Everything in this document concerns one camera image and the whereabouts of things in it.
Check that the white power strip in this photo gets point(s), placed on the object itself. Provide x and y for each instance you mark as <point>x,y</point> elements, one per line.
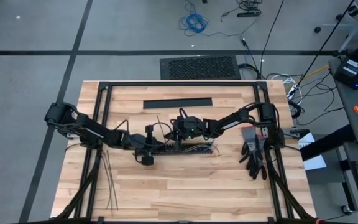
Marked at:
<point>293,91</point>

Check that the grey black work glove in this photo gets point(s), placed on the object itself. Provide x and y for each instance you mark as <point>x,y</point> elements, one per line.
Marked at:
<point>261,169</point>
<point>249,133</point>

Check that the black aluminium table frame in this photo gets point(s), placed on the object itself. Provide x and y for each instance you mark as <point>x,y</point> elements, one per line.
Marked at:
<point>182,83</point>

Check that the black power strip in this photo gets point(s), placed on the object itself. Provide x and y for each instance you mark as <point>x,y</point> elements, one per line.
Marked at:
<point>248,14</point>

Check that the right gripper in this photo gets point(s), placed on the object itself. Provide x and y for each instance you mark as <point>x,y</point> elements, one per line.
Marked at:
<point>188,127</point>

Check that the black box with blue light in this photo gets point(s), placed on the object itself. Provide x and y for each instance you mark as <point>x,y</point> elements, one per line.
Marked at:
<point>350,73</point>

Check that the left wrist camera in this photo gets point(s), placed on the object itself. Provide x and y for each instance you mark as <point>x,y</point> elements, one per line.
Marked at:
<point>148,160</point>

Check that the black flat duct cover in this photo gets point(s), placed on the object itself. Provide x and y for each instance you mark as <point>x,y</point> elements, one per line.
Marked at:
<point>176,103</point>

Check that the black desk caster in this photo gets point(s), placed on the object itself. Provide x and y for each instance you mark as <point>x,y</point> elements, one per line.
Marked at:
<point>346,209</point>

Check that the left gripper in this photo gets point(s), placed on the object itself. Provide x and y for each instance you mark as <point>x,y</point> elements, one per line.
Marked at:
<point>143,145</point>

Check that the white office chair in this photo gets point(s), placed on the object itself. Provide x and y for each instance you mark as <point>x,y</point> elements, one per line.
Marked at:
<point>357,18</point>

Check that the black perforated floor grille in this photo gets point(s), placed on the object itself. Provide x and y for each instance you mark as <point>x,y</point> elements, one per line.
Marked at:
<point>202,67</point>

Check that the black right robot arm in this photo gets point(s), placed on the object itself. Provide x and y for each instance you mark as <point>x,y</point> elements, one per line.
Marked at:
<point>235,119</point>

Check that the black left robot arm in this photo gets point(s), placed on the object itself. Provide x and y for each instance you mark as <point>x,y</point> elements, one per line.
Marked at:
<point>89,130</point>

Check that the dark grey side desk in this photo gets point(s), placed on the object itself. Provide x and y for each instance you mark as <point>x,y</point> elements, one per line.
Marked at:
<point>353,124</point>

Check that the white paper sheet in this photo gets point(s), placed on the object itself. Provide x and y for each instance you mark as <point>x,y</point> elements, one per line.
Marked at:
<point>315,162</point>

